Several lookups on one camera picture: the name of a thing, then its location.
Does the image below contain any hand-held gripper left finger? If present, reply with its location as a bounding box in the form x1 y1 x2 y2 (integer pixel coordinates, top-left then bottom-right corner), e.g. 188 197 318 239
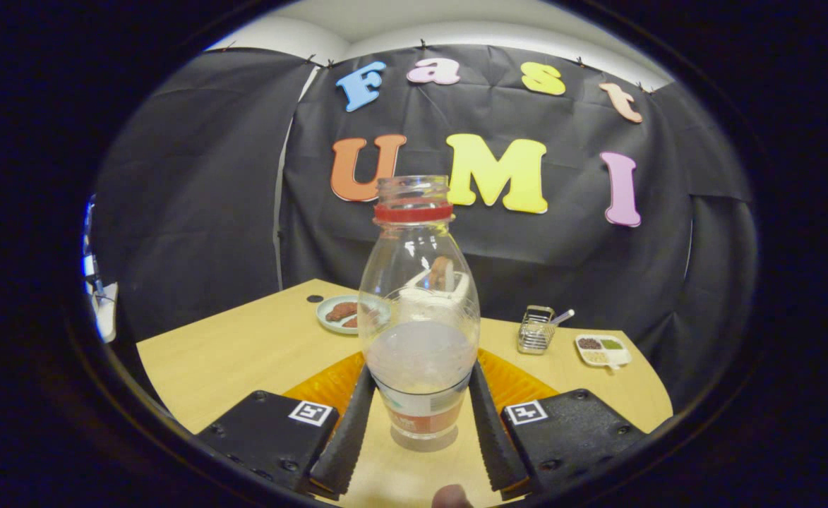
195 351 376 498

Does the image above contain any wooden table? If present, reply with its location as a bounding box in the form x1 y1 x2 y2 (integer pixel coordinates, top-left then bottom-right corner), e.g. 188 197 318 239
136 279 674 507

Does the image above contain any metal wire basket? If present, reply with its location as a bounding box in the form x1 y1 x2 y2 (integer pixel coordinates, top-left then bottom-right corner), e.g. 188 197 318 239
517 306 575 355

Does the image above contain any pale green plate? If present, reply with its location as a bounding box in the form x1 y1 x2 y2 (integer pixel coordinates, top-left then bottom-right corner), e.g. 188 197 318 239
316 294 391 335

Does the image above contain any white divided condiment dish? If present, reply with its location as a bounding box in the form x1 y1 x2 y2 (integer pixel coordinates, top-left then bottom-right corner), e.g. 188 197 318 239
575 334 632 370

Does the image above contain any brown bread slice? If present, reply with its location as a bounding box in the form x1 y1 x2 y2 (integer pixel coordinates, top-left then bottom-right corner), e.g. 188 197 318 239
429 255 457 291

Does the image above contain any clear plastic juice bottle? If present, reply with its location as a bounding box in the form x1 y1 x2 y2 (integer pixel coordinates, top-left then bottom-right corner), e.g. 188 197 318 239
357 175 481 442

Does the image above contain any white toaster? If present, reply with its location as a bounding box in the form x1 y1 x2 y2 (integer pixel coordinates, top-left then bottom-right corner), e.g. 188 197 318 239
396 268 472 325

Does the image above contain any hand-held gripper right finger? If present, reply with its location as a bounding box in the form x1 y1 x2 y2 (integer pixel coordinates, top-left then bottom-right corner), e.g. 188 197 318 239
467 349 649 498

